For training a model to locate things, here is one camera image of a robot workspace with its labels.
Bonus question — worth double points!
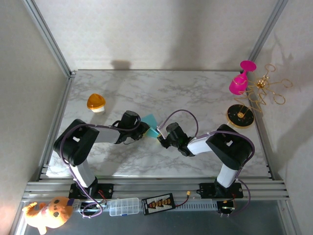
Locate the red and black wire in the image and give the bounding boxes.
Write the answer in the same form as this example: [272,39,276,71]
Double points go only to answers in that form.
[97,189,108,204]

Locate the black charging board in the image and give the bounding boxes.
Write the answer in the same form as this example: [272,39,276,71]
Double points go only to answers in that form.
[141,193,176,216]

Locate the small black electronics module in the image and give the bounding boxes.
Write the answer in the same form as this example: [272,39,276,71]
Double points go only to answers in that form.
[217,200,236,217]

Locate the pink plastic wine glass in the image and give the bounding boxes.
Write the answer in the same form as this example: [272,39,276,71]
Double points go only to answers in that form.
[228,60,257,95]

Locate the gold wire glass rack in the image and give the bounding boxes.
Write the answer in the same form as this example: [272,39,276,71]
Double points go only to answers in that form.
[226,64,293,129]

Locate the light blue paper sheet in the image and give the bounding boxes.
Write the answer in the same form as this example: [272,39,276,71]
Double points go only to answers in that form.
[141,114,162,139]

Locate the grey slotted cable duct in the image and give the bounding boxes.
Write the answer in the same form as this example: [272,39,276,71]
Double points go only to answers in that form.
[175,198,218,212]

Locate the wire with yellow connector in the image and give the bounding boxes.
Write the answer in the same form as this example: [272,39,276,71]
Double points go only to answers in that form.
[175,190,193,208]

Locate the orange mushroom toy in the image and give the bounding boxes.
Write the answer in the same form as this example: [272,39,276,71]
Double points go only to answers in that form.
[87,94,106,113]

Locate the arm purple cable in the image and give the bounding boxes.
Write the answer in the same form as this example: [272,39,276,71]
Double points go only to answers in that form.
[60,115,142,219]
[162,109,256,217]

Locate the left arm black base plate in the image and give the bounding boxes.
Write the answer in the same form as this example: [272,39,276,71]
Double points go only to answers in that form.
[68,183,114,199]

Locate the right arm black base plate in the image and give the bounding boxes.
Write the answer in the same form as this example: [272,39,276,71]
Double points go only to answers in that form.
[199,182,244,199]

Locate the orange plush toy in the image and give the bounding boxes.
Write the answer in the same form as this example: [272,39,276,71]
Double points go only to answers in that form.
[22,196,74,235]

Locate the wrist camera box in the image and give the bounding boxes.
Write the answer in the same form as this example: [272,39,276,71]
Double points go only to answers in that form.
[157,121,183,138]
[121,110,142,128]

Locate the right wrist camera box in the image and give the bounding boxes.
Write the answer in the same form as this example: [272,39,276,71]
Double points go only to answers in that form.
[157,121,183,138]

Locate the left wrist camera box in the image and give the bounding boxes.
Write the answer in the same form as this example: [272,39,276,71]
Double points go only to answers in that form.
[121,110,142,128]

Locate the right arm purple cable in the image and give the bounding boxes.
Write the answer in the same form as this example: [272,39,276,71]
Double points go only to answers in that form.
[162,109,256,217]

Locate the aluminium frame post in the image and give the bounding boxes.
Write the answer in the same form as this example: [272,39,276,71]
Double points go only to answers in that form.
[248,0,289,64]
[23,0,76,76]

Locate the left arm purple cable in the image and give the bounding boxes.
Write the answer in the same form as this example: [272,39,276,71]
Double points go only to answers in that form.
[60,115,142,219]

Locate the clear plastic compartment box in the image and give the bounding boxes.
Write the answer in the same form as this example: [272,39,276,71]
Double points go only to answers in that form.
[109,197,139,217]

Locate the aluminium frame rail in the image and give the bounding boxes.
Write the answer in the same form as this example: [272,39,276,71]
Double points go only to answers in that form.
[21,180,291,203]

